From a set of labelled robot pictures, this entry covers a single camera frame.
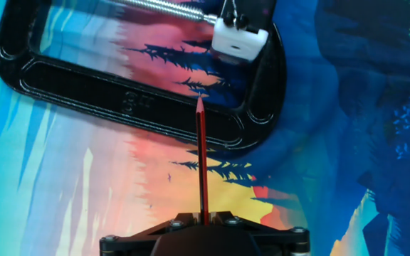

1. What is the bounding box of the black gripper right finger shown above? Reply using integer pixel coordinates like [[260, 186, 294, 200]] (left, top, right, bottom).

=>
[[204, 210, 311, 256]]

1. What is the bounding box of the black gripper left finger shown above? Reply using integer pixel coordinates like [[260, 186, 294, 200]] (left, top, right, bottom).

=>
[[99, 211, 204, 256]]

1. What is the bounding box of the red and black pencil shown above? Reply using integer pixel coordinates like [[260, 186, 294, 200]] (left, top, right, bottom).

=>
[[194, 92, 211, 227]]

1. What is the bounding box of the white and black pencil sharpener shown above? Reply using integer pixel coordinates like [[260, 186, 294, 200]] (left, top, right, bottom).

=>
[[210, 0, 278, 63]]

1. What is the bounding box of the landscape printed cloth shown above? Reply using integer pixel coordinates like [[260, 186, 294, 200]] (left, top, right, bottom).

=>
[[0, 0, 410, 256]]

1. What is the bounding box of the black metal C-clamp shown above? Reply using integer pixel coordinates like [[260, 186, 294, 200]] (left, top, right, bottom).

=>
[[0, 0, 288, 152]]

